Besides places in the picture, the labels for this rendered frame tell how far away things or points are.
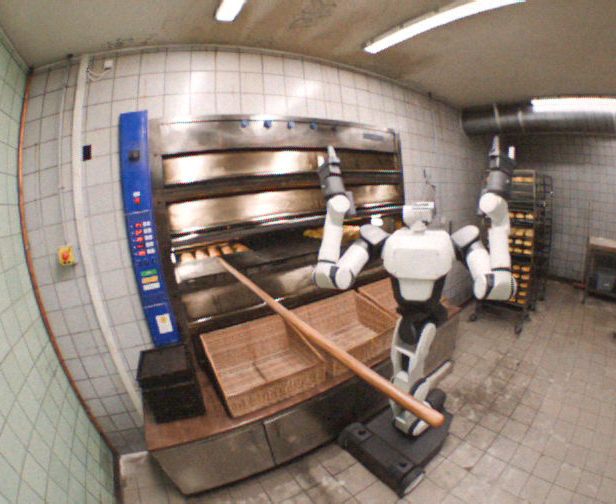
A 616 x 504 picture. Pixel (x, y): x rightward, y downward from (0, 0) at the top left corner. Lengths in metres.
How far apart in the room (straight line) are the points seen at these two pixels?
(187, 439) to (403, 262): 1.24
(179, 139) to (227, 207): 0.48
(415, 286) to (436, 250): 0.17
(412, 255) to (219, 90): 1.36
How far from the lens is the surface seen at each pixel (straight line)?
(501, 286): 0.89
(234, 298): 1.67
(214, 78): 1.74
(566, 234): 5.41
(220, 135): 1.64
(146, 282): 1.54
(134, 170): 1.52
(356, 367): 0.65
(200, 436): 1.41
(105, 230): 1.56
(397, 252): 1.06
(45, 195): 1.68
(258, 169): 1.64
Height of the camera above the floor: 1.59
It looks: 12 degrees down
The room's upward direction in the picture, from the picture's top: 5 degrees counter-clockwise
